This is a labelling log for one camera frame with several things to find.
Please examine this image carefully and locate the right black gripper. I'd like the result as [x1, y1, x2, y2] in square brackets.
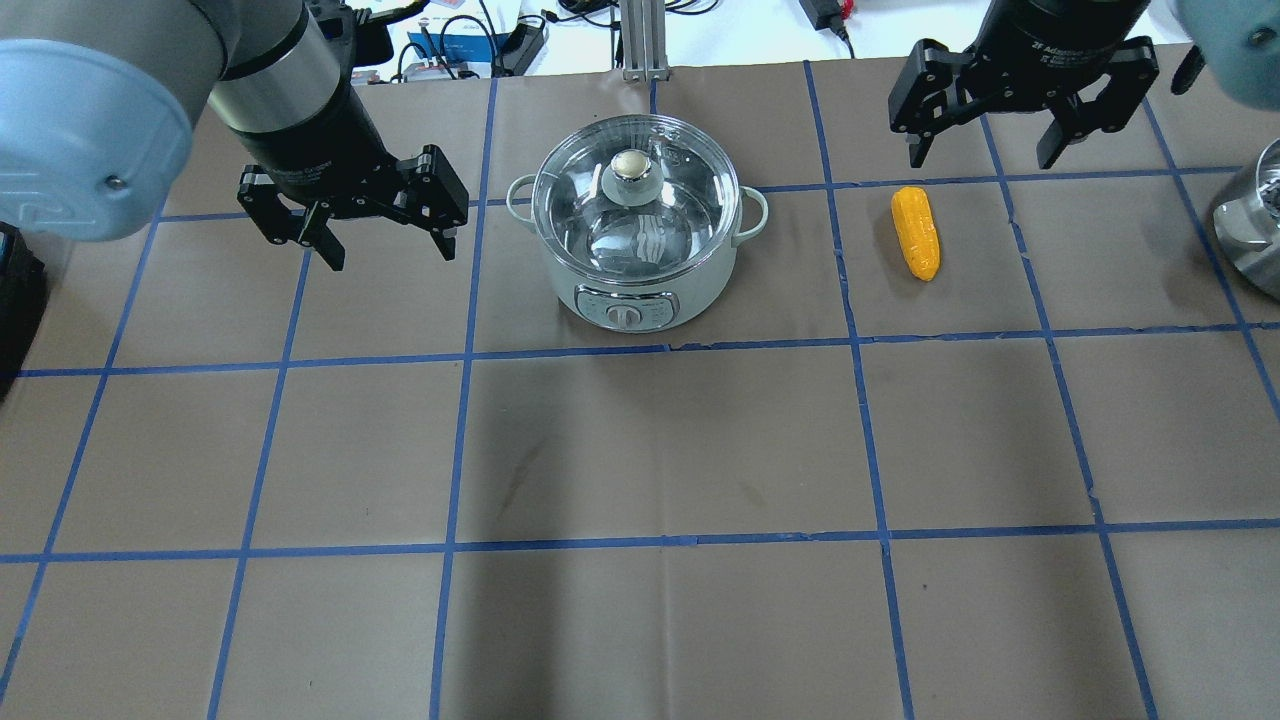
[890, 23, 1160, 170]

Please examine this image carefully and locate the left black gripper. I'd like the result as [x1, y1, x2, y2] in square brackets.
[237, 120, 470, 272]

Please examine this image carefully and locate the yellow corn cob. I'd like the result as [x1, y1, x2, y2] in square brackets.
[891, 186, 942, 282]

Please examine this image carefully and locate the glass pot lid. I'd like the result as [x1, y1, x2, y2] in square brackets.
[508, 114, 760, 284]

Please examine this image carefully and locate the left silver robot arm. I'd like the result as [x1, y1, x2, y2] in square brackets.
[1, 1, 470, 272]

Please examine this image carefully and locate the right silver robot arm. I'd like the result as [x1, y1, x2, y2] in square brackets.
[887, 1, 1279, 170]

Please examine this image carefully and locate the pale green electric pot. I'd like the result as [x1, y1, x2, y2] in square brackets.
[506, 114, 771, 334]

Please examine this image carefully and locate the steel steamer pot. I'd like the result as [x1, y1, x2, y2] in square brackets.
[1211, 140, 1279, 300]

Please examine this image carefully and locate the blue cardboard box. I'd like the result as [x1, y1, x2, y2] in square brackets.
[407, 23, 529, 78]

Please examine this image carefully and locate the black power adapter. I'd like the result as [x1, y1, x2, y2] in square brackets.
[797, 0, 856, 35]

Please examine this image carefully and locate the black rice cooker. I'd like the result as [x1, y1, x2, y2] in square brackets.
[1, 222, 49, 402]

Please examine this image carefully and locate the brown paper table cover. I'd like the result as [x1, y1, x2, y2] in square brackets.
[3, 60, 1277, 719]

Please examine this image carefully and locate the aluminium frame post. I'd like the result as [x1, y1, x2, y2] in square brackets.
[617, 0, 671, 82]

